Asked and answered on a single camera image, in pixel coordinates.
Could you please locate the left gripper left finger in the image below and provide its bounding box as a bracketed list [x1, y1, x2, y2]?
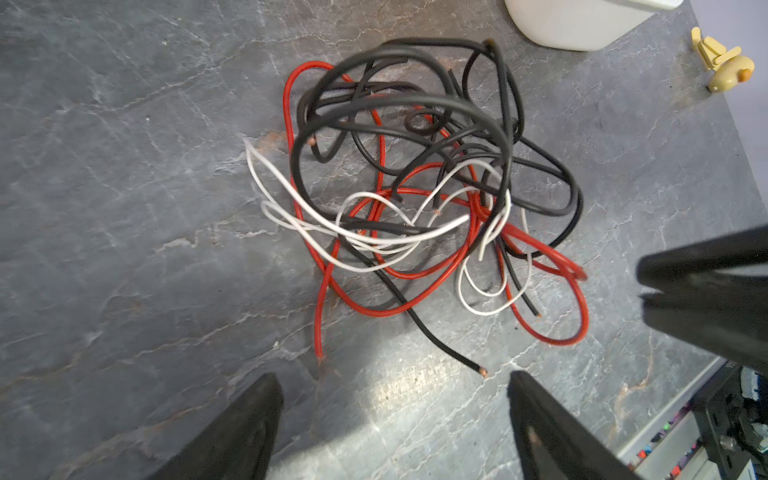
[150, 373, 284, 479]

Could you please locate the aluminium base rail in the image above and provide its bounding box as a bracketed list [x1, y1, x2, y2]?
[617, 358, 767, 479]

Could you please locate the cable bundle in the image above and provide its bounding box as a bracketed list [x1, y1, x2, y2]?
[242, 37, 590, 379]

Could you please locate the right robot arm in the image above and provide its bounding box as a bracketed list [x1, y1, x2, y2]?
[636, 225, 767, 375]

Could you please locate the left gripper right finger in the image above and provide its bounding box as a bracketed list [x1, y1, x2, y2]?
[507, 371, 638, 479]

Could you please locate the white plastic bin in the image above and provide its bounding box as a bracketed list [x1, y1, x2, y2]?
[505, 0, 682, 52]

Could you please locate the beige toy figure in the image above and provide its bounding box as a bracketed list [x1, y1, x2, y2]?
[691, 27, 756, 93]

